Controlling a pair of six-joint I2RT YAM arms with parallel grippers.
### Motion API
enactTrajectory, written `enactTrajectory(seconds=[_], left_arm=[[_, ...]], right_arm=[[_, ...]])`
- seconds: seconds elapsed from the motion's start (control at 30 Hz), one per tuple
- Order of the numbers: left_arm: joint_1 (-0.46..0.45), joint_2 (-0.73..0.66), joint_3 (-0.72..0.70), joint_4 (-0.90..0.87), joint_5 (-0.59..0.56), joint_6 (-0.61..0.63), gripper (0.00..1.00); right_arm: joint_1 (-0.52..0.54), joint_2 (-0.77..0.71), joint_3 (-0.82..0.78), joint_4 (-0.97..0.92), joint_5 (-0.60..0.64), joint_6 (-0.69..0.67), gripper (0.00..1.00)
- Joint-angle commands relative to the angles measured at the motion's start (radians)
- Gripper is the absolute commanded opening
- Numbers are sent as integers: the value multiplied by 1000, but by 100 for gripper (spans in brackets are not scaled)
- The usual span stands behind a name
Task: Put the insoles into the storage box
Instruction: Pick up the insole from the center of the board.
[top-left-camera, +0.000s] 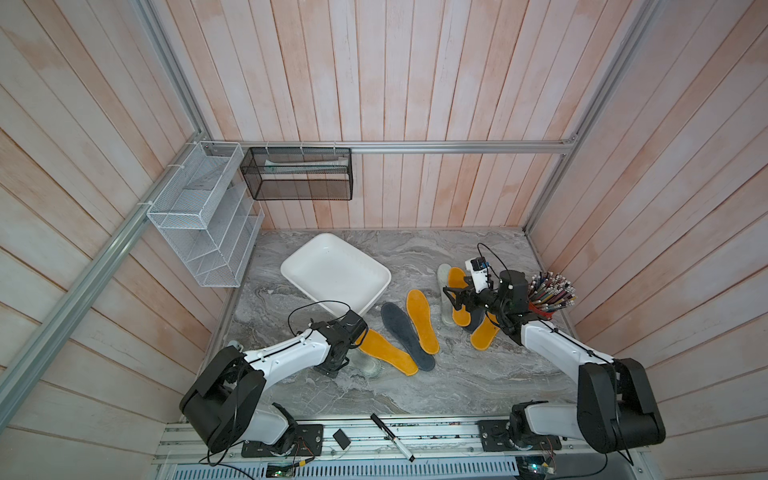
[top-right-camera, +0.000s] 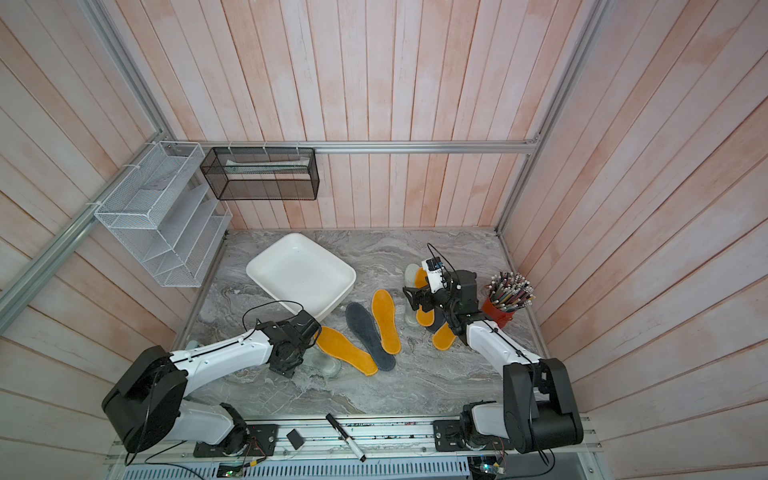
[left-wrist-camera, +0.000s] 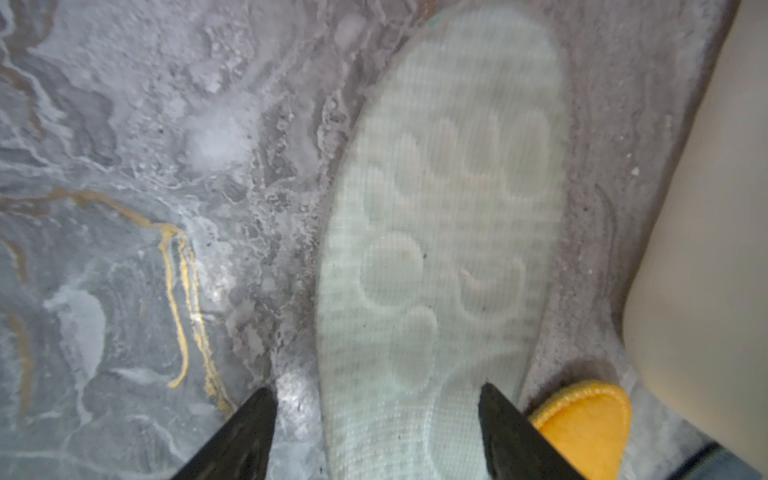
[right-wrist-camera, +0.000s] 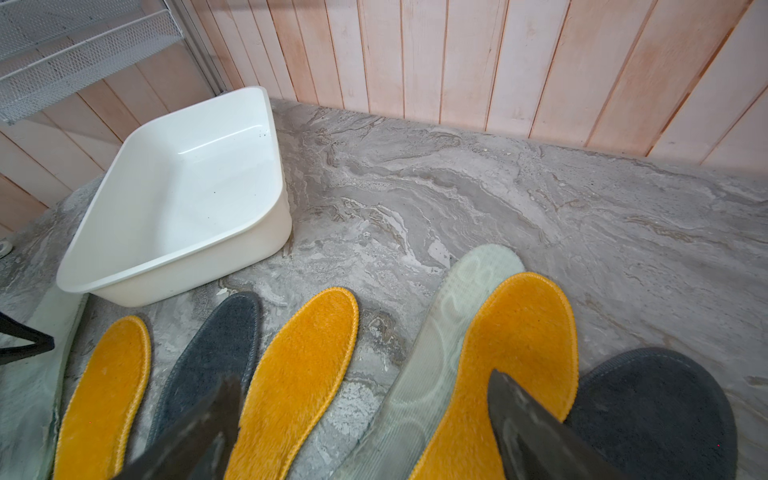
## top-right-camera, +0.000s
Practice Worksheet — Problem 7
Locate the black mesh basket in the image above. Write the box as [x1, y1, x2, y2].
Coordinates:
[201, 146, 320, 201]

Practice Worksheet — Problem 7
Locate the yellow insole front left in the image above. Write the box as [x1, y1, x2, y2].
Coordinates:
[316, 326, 378, 376]

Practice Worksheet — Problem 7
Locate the white plastic storage box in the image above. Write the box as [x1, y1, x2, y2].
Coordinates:
[246, 233, 357, 321]

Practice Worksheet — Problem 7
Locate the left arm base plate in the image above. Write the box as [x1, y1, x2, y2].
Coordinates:
[193, 424, 279, 458]

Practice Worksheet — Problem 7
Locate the red pencil cup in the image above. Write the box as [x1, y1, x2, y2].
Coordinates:
[481, 298, 515, 328]

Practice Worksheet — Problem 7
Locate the dark grey insole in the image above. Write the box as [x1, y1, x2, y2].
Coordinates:
[345, 302, 396, 372]
[427, 308, 446, 333]

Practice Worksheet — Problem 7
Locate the aluminium rail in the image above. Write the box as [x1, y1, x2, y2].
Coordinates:
[1, 130, 168, 333]
[165, 140, 538, 155]

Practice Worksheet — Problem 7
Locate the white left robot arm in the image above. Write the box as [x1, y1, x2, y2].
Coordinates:
[102, 310, 322, 456]

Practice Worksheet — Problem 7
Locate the white wire mesh shelf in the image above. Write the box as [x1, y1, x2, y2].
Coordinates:
[95, 142, 232, 288]

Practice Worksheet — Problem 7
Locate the yellow insole right upper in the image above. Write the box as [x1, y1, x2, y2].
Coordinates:
[414, 268, 435, 327]

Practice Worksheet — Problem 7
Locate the yellow insole centre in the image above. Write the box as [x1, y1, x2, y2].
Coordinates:
[372, 289, 402, 355]

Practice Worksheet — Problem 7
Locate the dark grey insole centre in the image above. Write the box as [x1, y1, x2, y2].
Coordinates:
[345, 302, 396, 372]

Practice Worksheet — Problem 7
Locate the aluminium rail back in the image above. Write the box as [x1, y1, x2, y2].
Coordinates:
[165, 140, 538, 155]

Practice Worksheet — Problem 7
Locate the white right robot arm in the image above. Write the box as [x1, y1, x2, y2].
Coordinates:
[402, 270, 584, 454]

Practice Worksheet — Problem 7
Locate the yellow insole right lower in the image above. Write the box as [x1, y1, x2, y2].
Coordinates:
[432, 323, 456, 351]

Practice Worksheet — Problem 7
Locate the black marker pen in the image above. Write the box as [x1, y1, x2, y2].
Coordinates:
[325, 413, 367, 463]

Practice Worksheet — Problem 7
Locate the yellow insole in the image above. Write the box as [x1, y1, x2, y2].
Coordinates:
[372, 289, 402, 355]
[414, 268, 435, 327]
[432, 323, 456, 351]
[316, 326, 378, 376]

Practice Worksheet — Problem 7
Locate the dark grey insole right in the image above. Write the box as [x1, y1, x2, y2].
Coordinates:
[427, 308, 446, 333]

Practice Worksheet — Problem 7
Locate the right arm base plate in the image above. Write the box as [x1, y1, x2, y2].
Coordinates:
[432, 418, 510, 452]

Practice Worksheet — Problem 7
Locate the aluminium rail left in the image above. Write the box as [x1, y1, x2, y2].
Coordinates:
[1, 130, 168, 333]

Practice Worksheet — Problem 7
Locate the small black box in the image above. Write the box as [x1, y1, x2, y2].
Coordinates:
[286, 429, 306, 451]

